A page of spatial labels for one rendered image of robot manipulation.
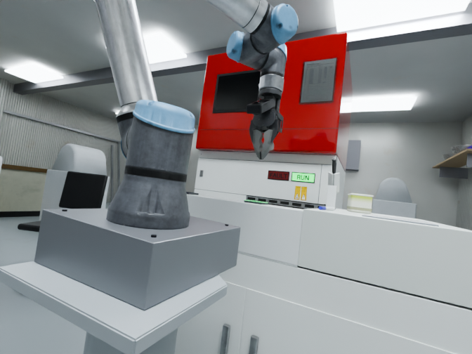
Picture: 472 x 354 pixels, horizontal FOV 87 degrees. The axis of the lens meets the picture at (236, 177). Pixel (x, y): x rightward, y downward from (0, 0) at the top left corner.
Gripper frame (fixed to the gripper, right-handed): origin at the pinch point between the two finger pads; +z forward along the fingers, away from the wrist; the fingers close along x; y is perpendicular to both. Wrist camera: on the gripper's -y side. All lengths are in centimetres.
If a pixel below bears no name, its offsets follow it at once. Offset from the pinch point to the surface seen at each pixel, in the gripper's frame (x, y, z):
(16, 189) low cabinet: 558, 164, 57
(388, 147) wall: -75, 644, -144
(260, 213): -3.7, -4.0, 16.9
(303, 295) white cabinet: -17.1, -3.9, 35.2
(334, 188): -19.3, 23.4, 6.7
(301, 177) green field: 0, 58, 1
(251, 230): -1.4, -3.9, 22.1
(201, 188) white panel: 60, 59, 12
